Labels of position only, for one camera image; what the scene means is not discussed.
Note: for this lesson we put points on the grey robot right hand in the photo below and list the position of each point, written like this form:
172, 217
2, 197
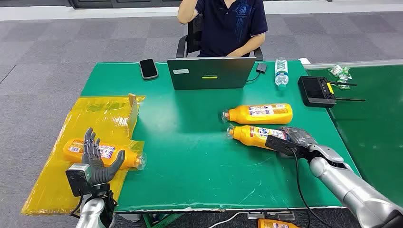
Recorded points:
300, 136

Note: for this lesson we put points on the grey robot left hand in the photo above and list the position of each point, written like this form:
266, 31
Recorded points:
96, 163

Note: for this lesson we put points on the orange detergent bottle torn label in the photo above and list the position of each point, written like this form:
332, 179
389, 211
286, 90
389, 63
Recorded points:
252, 135

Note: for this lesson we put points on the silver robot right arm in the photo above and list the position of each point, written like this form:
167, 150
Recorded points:
355, 192

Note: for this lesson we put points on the person's left forearm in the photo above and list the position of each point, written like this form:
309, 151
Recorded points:
248, 46

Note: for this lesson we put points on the person's right forearm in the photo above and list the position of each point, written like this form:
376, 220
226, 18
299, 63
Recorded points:
185, 14

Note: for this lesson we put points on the orange detergent bottle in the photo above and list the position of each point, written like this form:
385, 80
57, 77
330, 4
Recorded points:
261, 114
75, 151
274, 224

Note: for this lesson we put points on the clear plastic water bottle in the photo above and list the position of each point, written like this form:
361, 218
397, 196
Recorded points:
281, 72

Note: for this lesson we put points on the black remote controller with antennas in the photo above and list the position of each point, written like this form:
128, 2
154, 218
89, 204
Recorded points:
314, 91

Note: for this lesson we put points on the yellow plastic sheet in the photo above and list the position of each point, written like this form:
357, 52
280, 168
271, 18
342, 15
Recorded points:
91, 116

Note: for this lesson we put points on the brown cardboard piece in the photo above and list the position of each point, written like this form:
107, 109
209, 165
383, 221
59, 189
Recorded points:
133, 114

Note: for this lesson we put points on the green candy wrappers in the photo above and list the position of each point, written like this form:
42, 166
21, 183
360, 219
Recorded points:
340, 74

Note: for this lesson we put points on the small white object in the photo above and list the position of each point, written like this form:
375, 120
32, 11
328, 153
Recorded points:
304, 60

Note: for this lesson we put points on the small black adapter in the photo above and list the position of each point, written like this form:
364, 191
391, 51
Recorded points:
261, 67

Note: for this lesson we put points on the green table leg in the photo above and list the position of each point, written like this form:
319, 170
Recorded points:
160, 221

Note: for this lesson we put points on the black smartphone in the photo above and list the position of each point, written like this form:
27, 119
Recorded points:
148, 68

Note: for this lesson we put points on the dark grey laptop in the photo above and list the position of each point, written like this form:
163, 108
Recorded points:
209, 74

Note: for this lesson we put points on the person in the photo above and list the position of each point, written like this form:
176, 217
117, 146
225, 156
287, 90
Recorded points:
230, 25

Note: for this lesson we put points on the black office chair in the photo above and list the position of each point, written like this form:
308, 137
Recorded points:
192, 37

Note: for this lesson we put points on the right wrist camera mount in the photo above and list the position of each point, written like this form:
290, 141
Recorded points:
283, 146

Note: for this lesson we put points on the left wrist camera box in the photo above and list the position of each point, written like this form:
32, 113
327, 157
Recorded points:
78, 181

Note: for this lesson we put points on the grey metal bracket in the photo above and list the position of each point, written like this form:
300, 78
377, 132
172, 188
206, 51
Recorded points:
286, 216
255, 216

